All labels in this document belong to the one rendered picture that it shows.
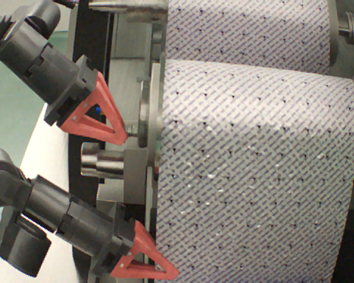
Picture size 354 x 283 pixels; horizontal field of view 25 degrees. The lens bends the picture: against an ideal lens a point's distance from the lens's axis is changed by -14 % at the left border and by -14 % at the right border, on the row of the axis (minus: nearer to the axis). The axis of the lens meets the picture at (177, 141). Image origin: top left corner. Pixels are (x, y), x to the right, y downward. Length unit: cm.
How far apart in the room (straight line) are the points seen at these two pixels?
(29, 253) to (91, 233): 9
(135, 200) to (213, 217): 12
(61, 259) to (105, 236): 43
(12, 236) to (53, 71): 21
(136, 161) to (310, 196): 22
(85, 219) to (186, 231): 12
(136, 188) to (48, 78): 19
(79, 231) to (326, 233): 30
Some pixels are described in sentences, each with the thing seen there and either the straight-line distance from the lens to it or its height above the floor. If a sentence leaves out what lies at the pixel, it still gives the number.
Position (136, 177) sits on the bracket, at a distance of 105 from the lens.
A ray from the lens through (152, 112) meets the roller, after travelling 95.
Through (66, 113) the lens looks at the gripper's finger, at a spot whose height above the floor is 126.
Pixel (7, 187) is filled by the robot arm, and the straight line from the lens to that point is 93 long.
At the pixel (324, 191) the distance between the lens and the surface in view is 99.
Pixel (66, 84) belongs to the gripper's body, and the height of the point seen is 129.
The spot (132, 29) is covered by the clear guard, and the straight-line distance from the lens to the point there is 198.
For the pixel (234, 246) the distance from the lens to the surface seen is 101.
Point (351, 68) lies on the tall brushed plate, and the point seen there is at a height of 124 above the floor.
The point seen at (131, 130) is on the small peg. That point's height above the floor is 123.
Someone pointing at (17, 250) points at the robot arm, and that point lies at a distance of 99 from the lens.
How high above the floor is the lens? 158
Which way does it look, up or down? 20 degrees down
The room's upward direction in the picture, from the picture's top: 3 degrees clockwise
